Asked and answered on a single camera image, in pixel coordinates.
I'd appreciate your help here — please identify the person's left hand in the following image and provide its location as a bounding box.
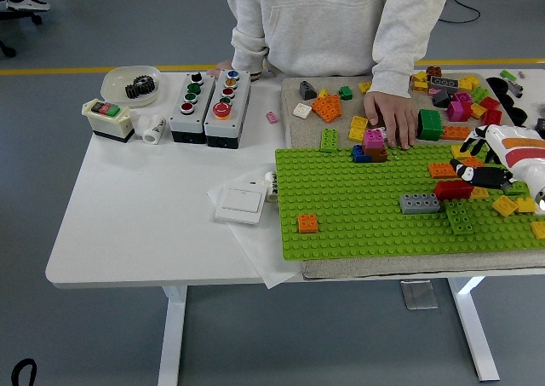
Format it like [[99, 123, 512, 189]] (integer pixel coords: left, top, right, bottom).
[[362, 90, 421, 151]]

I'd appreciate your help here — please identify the orange wedge brick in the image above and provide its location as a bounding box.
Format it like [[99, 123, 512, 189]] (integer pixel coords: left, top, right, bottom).
[[312, 94, 343, 124]]

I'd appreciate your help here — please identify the large white labelled tube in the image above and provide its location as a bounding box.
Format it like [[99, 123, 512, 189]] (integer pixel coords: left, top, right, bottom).
[[142, 116, 168, 145]]

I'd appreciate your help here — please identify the large dark green brick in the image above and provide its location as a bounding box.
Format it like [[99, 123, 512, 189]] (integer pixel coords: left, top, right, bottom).
[[416, 108, 445, 141]]

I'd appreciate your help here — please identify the clear floor plate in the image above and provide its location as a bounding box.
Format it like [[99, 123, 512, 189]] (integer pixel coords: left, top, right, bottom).
[[399, 279, 439, 311]]

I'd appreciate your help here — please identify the dark grey long brick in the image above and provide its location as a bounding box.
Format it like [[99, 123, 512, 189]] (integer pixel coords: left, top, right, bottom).
[[427, 75, 461, 89]]

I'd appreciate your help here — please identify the beige red-green switch box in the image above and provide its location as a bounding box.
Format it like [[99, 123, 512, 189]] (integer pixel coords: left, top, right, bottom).
[[81, 98, 135, 145]]

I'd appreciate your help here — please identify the grey four-button control box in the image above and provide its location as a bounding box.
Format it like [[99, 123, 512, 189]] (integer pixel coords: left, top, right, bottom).
[[169, 72, 216, 144]]

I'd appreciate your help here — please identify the green studded baseplate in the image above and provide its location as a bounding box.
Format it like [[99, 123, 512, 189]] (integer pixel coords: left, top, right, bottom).
[[274, 143, 545, 262]]

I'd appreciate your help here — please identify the person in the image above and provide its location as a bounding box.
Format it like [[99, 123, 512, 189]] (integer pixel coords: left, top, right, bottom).
[[207, 0, 455, 151]]

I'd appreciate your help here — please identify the white paper sheet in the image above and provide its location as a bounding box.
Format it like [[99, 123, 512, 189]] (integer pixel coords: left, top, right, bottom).
[[207, 168, 307, 289]]

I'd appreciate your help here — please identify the yellow long brick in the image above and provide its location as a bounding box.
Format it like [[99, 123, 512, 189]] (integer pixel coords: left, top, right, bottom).
[[347, 116, 370, 143]]

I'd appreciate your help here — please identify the small white labelled tube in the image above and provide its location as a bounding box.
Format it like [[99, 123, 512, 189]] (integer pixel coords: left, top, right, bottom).
[[264, 170, 278, 204]]

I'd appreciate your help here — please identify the lime green long plate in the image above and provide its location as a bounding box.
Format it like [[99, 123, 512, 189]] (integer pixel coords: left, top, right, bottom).
[[444, 199, 475, 236]]

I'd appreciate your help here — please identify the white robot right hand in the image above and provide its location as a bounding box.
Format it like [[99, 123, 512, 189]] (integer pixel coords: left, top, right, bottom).
[[450, 124, 545, 193]]

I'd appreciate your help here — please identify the orange square brick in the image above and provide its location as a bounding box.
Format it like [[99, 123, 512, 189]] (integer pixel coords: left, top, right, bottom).
[[296, 214, 319, 234]]

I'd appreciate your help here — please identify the white pipe fitting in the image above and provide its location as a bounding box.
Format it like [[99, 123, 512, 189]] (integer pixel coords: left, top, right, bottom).
[[130, 113, 150, 141]]

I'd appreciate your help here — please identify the lime green square plate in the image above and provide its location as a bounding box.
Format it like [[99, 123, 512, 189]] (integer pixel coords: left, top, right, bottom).
[[504, 181, 531, 198]]

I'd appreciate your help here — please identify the large magenta brick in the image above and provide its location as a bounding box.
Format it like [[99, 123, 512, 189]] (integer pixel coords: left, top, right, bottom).
[[446, 100, 472, 122]]

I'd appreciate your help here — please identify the grey emergency-stop control box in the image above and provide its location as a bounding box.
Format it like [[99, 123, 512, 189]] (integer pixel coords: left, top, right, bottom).
[[204, 69, 252, 150]]

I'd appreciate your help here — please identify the white table leg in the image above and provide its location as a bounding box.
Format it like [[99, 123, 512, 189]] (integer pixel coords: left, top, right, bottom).
[[446, 276, 502, 383], [158, 285, 188, 386]]

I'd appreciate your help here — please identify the grey-brown mat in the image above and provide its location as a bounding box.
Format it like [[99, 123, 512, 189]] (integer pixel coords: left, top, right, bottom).
[[280, 72, 545, 279]]

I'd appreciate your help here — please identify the white wall switch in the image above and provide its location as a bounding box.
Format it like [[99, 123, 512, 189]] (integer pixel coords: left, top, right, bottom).
[[214, 180, 265, 226]]

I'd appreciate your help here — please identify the black floor cable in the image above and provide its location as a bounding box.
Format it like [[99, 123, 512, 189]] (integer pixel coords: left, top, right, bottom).
[[440, 0, 545, 24]]

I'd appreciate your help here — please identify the black white sneaker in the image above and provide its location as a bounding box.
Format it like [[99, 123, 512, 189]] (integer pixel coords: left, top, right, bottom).
[[6, 0, 51, 12]]

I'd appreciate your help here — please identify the red long brick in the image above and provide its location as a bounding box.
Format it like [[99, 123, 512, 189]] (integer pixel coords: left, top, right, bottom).
[[433, 180, 475, 202]]

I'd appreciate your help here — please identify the white plastic bowl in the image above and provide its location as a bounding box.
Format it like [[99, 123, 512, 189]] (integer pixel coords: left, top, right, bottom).
[[100, 65, 164, 108]]

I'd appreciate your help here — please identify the person's right hand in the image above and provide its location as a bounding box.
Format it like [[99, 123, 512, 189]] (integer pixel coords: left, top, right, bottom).
[[207, 60, 239, 79]]

